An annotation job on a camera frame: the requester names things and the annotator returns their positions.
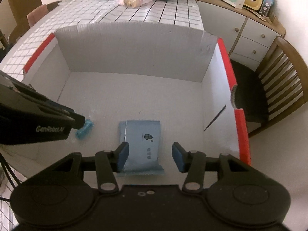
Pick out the light blue snack packet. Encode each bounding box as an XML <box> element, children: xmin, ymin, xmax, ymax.
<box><xmin>118</xmin><ymin>120</ymin><xmax>164</xmax><ymax>177</ymax></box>

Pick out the left wooden chair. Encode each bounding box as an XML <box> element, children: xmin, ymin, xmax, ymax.
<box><xmin>8</xmin><ymin>1</ymin><xmax>62</xmax><ymax>45</ymax></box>

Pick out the small blue candy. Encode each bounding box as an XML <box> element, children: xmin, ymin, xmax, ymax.
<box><xmin>75</xmin><ymin>119</ymin><xmax>93</xmax><ymax>140</ymax></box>

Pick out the checkered white tablecloth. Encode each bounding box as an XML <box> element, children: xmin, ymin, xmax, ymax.
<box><xmin>1</xmin><ymin>0</ymin><xmax>204</xmax><ymax>80</ymax></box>

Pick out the right wooden chair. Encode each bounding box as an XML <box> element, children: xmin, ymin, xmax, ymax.
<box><xmin>231</xmin><ymin>36</ymin><xmax>307</xmax><ymax>137</ymax></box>

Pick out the wooden chair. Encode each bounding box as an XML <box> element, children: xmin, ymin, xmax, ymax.
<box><xmin>231</xmin><ymin>36</ymin><xmax>307</xmax><ymax>137</ymax></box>
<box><xmin>8</xmin><ymin>1</ymin><xmax>62</xmax><ymax>45</ymax></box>

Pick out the white wooden sideboard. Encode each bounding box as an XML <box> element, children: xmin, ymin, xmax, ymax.
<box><xmin>196</xmin><ymin>0</ymin><xmax>286</xmax><ymax>71</ymax></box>

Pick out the red cardboard box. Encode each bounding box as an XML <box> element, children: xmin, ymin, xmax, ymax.
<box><xmin>1</xmin><ymin>22</ymin><xmax>251</xmax><ymax>176</ymax></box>

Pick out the pink cloth on chair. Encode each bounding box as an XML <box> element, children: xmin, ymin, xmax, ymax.
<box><xmin>27</xmin><ymin>4</ymin><xmax>49</xmax><ymax>28</ymax></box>

